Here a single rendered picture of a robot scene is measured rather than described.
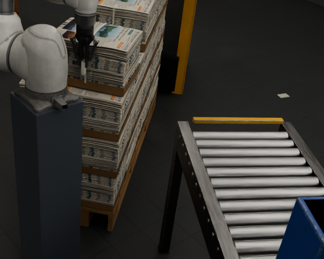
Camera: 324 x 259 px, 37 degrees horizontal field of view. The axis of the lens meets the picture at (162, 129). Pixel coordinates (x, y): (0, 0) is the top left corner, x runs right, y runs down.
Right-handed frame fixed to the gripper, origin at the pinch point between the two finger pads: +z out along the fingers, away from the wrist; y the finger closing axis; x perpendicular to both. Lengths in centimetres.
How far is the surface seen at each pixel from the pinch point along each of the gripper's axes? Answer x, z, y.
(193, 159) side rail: 32, 16, -56
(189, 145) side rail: 23, 16, -53
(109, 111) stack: 2.4, 19.1, -13.8
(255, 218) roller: 60, 17, -81
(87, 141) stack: 1.9, 38.1, -3.5
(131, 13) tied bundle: -54, -10, -10
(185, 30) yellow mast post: -167, 35, -33
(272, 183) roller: 37, 17, -88
